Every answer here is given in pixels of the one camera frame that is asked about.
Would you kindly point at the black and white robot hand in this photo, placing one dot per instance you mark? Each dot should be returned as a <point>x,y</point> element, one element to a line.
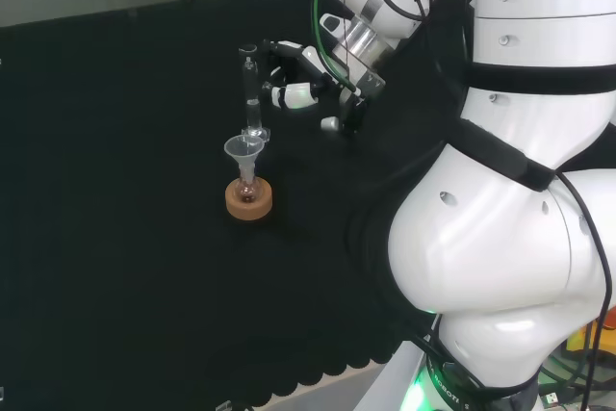
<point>356,79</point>

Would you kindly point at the clear glass graduated cylinder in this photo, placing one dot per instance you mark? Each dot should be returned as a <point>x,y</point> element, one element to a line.
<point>252,108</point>

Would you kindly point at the clear plastic funnel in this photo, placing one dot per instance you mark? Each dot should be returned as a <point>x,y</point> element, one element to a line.
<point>243,150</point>

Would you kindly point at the small round-bottom glass flask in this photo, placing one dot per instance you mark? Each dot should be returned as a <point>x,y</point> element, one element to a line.
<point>248,191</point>

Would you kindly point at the black bench cloth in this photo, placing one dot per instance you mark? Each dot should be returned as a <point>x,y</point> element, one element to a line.
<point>120,189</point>

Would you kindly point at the yellow stop button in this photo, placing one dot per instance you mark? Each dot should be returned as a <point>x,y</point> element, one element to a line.
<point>577,341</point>

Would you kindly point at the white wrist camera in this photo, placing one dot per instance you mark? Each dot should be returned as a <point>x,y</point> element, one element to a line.
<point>332,23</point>

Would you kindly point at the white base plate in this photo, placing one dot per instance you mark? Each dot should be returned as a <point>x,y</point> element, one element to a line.
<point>385,382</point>

